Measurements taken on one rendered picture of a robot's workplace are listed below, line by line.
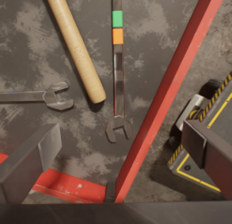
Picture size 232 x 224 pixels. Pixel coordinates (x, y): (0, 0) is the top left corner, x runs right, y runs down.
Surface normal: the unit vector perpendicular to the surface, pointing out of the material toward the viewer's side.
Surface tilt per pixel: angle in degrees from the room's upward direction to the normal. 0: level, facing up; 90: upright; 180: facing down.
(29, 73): 0
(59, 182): 90
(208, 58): 0
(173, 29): 0
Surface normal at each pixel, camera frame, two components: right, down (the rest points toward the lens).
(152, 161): -0.01, 0.28
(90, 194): 0.36, -0.90
